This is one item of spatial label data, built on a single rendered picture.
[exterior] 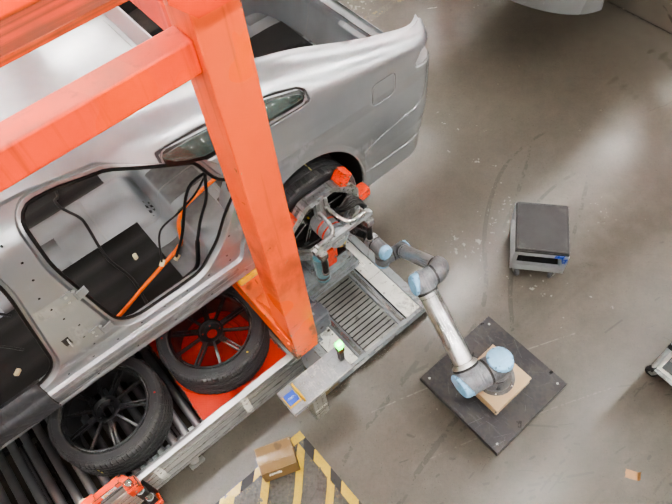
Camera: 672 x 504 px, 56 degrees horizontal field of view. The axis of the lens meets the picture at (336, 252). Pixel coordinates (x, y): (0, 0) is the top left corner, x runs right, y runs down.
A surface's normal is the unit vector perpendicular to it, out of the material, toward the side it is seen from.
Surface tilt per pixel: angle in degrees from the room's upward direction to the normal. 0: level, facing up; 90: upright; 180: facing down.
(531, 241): 0
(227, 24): 90
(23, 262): 75
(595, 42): 0
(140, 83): 90
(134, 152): 44
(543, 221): 0
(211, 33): 90
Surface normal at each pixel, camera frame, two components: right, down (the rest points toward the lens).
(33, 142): 0.65, 0.62
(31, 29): -0.07, -0.54
